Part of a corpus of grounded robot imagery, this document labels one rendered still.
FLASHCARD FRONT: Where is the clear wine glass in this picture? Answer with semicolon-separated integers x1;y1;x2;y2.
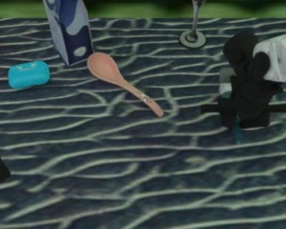
178;0;207;50

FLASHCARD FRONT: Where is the cyan soap box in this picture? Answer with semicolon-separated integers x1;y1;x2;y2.
7;60;51;90

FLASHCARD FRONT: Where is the pink ceramic soup spoon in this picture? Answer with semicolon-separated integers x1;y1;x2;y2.
86;52;164;118

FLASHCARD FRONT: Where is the blue and white milk carton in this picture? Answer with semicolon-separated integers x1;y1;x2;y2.
42;0;94;67

